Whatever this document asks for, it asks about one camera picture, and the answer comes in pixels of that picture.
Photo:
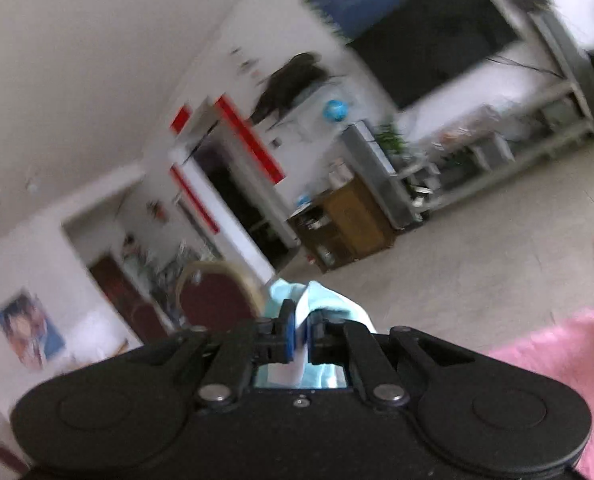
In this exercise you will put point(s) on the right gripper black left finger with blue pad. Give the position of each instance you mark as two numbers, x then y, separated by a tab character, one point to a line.
275	341

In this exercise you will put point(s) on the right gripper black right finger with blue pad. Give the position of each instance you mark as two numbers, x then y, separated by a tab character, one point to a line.
326	342

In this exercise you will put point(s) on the light blue t-shirt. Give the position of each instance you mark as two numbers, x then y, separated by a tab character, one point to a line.
308	298

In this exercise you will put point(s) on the dark red chair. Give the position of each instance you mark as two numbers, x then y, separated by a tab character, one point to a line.
218	295

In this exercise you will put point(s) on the brown wooden cabinet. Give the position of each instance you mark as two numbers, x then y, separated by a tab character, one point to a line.
342	226

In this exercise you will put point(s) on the grey tower speaker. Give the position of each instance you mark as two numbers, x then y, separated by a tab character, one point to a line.
367	159

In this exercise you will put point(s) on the green potted plant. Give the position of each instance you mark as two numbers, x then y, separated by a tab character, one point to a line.
390	140

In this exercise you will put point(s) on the grey tv stand shelf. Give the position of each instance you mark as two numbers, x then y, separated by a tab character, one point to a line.
489	146

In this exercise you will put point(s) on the blue globe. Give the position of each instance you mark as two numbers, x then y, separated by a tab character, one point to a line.
335	111

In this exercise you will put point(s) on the pink printed towel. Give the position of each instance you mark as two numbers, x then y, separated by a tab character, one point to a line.
564	352

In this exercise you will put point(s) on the anime wall poster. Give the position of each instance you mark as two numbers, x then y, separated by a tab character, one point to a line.
29	331

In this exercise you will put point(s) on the black wall television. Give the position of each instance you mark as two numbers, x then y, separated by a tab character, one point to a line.
424	44

